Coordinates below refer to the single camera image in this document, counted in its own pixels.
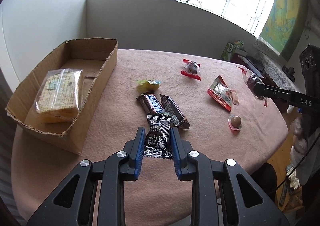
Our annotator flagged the brown Snickers bar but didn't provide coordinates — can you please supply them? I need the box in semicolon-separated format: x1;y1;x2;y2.
136;93;166;117
160;94;190;130

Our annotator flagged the dark ornament on shelf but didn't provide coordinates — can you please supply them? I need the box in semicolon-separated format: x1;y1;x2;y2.
282;65;295;82

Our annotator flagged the white gloved right hand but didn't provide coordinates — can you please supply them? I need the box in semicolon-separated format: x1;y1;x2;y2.
290;116;308;167

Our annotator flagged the brown ball candy packet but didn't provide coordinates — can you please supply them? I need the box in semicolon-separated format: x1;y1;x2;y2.
228;115;242;131

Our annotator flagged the red clear cake packet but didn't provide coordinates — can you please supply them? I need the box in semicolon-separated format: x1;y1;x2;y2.
181;59;202;81
238;66;268;107

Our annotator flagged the black white candy packet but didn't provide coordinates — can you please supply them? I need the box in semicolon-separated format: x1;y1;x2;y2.
144;114;173;159

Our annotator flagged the red white snack pouch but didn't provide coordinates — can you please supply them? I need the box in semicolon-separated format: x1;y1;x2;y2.
207;75;233;112

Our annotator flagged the pink table cloth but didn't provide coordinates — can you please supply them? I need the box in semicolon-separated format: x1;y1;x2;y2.
11;49;288;225

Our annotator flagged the clear bag of crackers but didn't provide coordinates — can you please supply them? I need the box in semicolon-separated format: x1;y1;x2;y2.
34;68;84;124

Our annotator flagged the black cable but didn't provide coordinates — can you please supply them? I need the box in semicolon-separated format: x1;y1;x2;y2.
274;135;320;191

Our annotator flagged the brown cardboard box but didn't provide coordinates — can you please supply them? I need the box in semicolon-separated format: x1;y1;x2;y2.
5;37;118;154

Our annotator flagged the yellow green jelly cup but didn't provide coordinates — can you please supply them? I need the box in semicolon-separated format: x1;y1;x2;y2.
137;80;161;92

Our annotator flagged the green carton box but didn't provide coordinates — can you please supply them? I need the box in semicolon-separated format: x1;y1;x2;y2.
220;40;245;61

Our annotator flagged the white lace cloth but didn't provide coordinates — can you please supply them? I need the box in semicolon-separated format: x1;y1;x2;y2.
257;51;300;92

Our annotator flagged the yellow green wall painting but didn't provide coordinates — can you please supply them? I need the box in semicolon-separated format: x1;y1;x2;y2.
254;0;309;65

